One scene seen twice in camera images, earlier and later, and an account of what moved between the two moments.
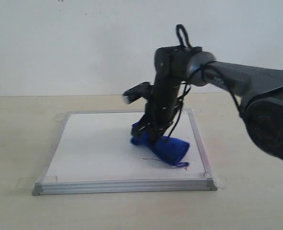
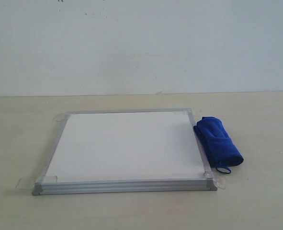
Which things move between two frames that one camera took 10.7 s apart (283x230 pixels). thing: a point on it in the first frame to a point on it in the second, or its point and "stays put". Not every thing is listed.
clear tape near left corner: (28, 183) stays put
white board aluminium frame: (91, 152) stays put
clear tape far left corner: (60, 117) stays put
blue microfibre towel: (168, 150) to (217, 144)
